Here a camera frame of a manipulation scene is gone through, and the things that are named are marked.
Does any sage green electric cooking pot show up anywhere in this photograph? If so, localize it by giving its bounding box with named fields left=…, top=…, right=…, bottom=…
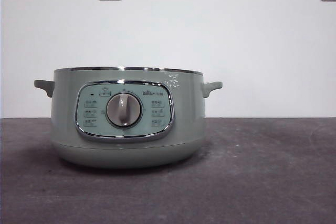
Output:
left=33, top=66, right=223, bottom=169

